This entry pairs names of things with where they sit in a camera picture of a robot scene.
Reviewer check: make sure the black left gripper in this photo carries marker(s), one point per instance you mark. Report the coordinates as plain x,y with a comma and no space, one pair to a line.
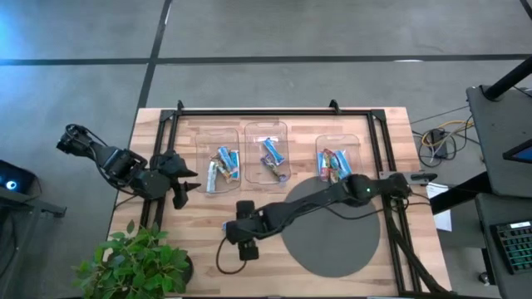
158,180

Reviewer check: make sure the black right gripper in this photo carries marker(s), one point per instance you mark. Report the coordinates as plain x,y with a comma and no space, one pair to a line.
253,228

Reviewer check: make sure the blue green Quaker granola bar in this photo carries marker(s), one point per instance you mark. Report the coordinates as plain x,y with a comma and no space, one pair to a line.
225,226

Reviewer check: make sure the pale blue white granola bar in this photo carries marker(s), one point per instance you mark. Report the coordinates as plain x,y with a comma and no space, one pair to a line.
212,182

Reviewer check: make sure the blue orange snack packet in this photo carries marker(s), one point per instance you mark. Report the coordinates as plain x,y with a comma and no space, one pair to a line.
333,176

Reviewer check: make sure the red blue granola bar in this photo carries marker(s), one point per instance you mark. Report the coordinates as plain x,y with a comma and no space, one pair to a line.
330,160

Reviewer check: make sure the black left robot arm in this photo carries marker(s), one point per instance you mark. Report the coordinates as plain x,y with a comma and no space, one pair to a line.
116,162

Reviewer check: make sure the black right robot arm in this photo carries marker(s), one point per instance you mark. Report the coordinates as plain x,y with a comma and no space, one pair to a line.
316,201

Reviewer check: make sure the clear plastic bin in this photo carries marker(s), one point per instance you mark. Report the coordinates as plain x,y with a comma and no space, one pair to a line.
351,141
203,141
255,133

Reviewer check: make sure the black plant pot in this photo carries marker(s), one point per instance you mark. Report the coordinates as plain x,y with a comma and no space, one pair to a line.
189,270

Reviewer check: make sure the grey round woven placemat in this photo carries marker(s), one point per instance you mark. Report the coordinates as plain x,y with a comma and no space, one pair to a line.
332,245

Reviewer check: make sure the green leafy plant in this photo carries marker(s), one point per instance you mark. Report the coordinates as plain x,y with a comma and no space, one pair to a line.
137,266

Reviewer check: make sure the black device stand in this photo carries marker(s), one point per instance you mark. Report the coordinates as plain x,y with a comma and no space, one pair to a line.
41,205

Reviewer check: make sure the grey metal plate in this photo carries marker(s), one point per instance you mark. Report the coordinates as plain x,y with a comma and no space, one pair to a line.
386,176

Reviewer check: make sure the black device blue light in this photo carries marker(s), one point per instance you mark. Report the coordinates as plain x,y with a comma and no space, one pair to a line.
21,174

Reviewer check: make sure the black hand tool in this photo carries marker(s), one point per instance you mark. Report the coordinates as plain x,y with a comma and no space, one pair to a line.
424,177

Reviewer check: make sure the white paper sheet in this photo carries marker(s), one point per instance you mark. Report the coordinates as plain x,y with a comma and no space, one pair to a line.
444,220

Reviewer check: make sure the black power adapter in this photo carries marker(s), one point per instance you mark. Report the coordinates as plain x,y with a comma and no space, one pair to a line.
438,141

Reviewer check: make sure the black support beam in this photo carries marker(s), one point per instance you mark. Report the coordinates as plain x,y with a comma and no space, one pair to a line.
457,195

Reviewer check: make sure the black low table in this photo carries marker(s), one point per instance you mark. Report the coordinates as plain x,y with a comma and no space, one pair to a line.
484,249

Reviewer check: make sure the black side table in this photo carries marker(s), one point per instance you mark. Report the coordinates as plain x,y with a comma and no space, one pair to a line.
494,137

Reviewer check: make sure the black keypad green keys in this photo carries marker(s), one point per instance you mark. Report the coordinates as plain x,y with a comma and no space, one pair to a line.
515,247

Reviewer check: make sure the tablet blue screen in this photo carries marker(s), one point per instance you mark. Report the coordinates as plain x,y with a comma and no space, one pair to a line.
524,154

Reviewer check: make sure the black pole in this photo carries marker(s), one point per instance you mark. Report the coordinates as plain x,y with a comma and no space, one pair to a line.
511,76

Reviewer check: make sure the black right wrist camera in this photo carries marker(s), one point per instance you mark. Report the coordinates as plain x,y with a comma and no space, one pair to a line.
233,232

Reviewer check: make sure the black metal table frame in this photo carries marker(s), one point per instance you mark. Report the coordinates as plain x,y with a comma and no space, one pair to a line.
270,112

